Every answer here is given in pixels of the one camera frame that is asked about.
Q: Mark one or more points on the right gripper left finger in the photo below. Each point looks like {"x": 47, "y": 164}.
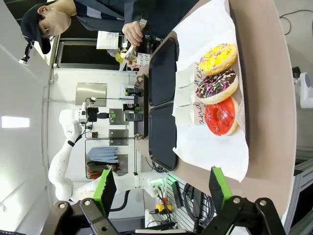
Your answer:
{"x": 73, "y": 220}

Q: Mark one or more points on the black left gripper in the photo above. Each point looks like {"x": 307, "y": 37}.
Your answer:
{"x": 93, "y": 115}

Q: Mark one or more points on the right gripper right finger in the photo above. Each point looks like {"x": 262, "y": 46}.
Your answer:
{"x": 244, "y": 218}

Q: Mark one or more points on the black can white print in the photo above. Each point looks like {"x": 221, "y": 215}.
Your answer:
{"x": 134, "y": 116}

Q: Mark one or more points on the black can green logo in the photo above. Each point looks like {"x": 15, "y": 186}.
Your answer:
{"x": 134, "y": 92}

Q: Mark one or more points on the white paper box black lettering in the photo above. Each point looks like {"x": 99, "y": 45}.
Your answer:
{"x": 185, "y": 116}

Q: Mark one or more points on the chocolate sprinkled donut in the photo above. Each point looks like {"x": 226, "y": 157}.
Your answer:
{"x": 216, "y": 85}

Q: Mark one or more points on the yellow sprinkled donut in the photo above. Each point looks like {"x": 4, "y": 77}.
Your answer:
{"x": 217, "y": 58}

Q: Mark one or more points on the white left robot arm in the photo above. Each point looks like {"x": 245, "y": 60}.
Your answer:
{"x": 61, "y": 159}

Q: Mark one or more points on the person's left forearm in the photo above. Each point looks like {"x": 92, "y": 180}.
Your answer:
{"x": 137, "y": 11}

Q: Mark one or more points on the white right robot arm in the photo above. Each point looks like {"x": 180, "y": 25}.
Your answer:
{"x": 305, "y": 93}

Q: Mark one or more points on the person's right hand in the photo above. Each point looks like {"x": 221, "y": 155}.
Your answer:
{"x": 133, "y": 64}

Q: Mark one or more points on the person's left hand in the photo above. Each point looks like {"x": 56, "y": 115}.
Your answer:
{"x": 132, "y": 33}

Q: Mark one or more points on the black Pepsi can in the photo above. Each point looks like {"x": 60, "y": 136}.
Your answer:
{"x": 132, "y": 107}

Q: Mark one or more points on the brown rectangular tray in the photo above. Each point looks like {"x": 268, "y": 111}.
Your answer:
{"x": 145, "y": 110}

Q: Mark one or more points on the blue hanging garment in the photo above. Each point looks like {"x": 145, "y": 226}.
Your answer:
{"x": 102, "y": 154}

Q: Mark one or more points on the black plastic serving tray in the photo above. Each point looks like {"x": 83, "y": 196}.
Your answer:
{"x": 161, "y": 73}
{"x": 161, "y": 134}

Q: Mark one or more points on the black power adapter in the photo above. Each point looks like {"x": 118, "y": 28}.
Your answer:
{"x": 176, "y": 193}

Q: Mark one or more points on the white paper sign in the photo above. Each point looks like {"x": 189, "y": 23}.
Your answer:
{"x": 107, "y": 40}

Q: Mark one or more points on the white paper sheet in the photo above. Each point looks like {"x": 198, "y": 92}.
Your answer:
{"x": 207, "y": 151}

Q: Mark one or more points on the yellow emergency stop box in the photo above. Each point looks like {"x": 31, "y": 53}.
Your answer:
{"x": 163, "y": 208}

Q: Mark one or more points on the red glazed donut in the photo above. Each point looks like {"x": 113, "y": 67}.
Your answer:
{"x": 221, "y": 124}

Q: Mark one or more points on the rectangular ceiling light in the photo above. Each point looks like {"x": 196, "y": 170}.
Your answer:
{"x": 14, "y": 122}

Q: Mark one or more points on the beige face mask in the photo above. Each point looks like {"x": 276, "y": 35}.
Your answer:
{"x": 58, "y": 23}

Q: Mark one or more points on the person in dark blazer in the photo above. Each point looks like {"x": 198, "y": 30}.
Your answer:
{"x": 166, "y": 14}

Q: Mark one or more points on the black cap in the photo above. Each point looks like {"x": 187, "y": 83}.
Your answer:
{"x": 30, "y": 27}

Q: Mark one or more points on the small metal wall plate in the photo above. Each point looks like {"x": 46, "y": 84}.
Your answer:
{"x": 121, "y": 120}
{"x": 118, "y": 137}
{"x": 123, "y": 166}

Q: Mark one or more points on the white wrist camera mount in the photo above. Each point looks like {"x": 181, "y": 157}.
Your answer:
{"x": 83, "y": 112}

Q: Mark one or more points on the large metal wall plate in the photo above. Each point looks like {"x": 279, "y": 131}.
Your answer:
{"x": 90, "y": 95}

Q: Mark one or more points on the black camera on mount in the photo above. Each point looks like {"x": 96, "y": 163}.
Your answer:
{"x": 27, "y": 52}

